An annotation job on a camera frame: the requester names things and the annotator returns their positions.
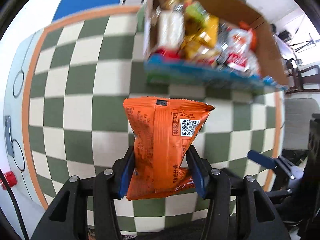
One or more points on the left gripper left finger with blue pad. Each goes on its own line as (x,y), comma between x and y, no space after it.
(66,216)

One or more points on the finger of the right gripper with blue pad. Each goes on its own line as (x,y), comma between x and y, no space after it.
(265,159)

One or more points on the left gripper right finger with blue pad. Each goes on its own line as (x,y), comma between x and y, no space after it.
(239,208)

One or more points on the orange snack bag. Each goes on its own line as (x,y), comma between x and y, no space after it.
(164,129)

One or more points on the yellow black snack bag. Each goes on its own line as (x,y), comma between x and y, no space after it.
(201,38)

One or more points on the dark wooden chair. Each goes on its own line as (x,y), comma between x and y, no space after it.
(300,81)

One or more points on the white red chicken feet packet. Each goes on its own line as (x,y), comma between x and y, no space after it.
(239,54)

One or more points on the red cola can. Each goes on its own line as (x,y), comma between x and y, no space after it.
(10,178)

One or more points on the blue smartphone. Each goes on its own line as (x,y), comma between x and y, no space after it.
(8,138)

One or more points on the cardboard milk box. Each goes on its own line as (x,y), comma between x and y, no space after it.
(221,43)

